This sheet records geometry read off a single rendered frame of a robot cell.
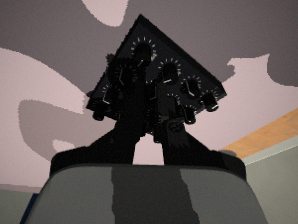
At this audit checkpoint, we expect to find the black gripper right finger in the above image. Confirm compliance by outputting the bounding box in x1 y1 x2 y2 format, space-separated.
155 81 247 181

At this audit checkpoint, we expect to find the black knob box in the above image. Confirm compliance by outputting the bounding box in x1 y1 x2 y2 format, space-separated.
86 14 227 143

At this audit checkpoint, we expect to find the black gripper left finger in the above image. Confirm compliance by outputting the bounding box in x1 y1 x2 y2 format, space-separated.
49 80 144 177

